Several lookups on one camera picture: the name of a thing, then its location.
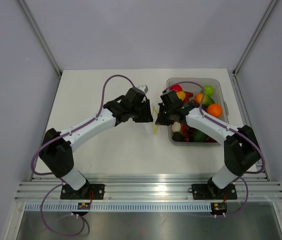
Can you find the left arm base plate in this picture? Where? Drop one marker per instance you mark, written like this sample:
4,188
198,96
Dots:
89,191

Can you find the red toy lobster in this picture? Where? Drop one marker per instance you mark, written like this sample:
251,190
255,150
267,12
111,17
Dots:
184,128

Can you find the white toy egg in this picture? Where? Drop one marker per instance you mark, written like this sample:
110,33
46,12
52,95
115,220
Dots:
176,127

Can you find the black toy fig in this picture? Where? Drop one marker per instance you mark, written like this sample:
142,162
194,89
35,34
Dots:
177,137

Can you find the green toy avocado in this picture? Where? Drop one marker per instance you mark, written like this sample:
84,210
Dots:
198,136

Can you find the right aluminium frame post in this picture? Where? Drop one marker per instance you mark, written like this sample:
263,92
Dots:
256,34

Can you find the white slotted cable duct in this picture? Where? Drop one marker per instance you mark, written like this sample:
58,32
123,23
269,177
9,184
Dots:
126,207

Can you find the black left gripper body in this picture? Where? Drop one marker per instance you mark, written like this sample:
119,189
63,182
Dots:
140,114

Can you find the red toy apple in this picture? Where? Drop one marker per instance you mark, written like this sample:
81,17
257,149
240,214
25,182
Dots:
176,88

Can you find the left aluminium frame post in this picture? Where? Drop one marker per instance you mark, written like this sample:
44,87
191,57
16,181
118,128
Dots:
39,36

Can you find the aluminium mounting rail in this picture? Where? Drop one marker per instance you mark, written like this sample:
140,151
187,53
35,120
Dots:
154,187

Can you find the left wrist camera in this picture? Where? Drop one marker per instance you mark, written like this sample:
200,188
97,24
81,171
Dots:
143,88

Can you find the toy orange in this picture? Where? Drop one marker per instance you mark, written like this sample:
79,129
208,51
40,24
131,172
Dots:
215,110

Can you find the aluminium frame post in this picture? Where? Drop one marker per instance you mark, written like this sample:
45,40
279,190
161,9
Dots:
256,34
39,36

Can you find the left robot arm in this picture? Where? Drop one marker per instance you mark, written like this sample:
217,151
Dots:
58,146

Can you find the dark red toy fig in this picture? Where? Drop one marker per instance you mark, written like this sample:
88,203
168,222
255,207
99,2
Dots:
187,138

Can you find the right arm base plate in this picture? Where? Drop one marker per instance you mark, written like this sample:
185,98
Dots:
201,191

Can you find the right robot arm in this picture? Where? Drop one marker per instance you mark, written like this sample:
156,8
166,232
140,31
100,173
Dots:
241,149

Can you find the green toy apple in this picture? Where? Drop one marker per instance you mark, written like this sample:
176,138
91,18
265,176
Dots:
208,90

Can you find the yellow toy potato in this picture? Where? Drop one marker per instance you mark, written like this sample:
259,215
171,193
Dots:
181,95

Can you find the orange green toy mango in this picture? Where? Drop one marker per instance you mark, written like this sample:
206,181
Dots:
205,100

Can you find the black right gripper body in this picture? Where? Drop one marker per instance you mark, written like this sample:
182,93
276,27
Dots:
164,116

